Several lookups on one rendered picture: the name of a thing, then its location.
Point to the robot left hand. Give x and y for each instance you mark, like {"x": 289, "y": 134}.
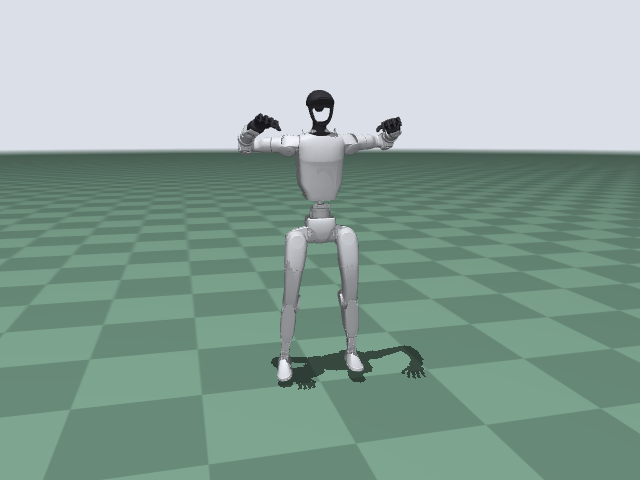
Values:
{"x": 391, "y": 125}

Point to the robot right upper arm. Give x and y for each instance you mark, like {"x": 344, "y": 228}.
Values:
{"x": 287, "y": 145}

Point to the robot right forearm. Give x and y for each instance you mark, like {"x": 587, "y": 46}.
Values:
{"x": 246, "y": 137}

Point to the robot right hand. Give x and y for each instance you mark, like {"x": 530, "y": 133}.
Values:
{"x": 260, "y": 123}

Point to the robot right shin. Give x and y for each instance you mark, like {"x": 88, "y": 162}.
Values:
{"x": 287, "y": 327}

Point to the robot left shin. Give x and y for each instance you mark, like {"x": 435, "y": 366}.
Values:
{"x": 350, "y": 320}

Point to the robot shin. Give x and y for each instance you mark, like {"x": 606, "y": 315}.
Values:
{"x": 287, "y": 327}
{"x": 350, "y": 320}

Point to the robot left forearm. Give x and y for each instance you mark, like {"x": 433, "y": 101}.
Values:
{"x": 391, "y": 137}

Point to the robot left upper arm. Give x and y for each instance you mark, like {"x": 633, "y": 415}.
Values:
{"x": 353, "y": 143}

